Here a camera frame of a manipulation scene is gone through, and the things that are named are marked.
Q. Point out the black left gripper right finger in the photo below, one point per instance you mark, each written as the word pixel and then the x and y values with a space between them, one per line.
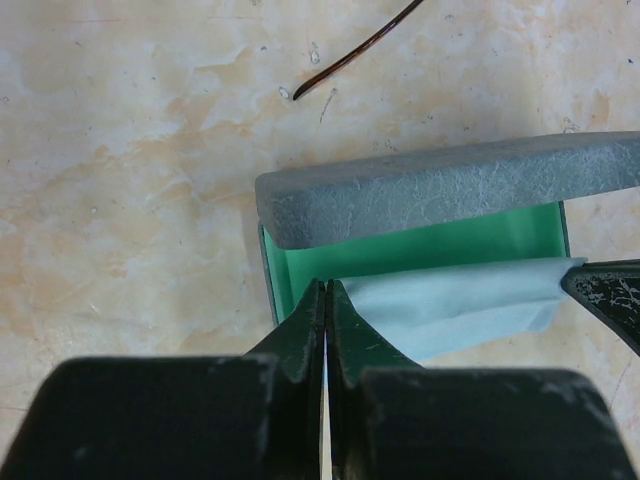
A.
pixel 394 419

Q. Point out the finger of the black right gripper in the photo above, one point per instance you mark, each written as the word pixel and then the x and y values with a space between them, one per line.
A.
pixel 610 291

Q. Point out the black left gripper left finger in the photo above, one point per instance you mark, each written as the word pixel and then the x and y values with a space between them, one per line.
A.
pixel 253 416

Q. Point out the light blue cleaning cloth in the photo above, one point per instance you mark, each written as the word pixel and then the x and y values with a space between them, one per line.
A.
pixel 429 312

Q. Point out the grey-blue glasses case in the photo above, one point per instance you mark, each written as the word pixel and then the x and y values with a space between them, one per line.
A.
pixel 491 202

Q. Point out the brown sunglasses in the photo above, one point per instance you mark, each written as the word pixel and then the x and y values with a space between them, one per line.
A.
pixel 318 78

